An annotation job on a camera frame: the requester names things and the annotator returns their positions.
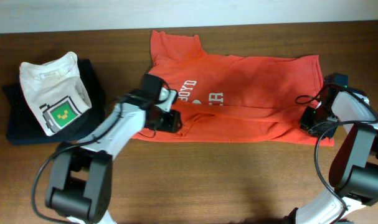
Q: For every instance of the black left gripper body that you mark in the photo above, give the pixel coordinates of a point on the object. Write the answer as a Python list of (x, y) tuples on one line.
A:
[(162, 119)]

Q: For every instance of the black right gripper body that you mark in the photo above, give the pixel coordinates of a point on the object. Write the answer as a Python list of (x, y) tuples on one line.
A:
[(316, 122)]

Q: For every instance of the orange soccer t-shirt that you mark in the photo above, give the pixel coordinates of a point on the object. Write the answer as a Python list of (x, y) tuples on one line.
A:
[(229, 98)]

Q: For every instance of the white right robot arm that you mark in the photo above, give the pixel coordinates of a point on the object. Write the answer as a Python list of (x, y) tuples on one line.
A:
[(353, 176)]

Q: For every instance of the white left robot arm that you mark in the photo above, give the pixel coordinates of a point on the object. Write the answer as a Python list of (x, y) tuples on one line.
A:
[(80, 181)]

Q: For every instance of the white folded graphic t-shirt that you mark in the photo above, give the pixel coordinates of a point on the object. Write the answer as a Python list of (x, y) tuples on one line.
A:
[(55, 93)]

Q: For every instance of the dark navy folded garment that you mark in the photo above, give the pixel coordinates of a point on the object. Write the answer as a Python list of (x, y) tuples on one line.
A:
[(23, 128)]

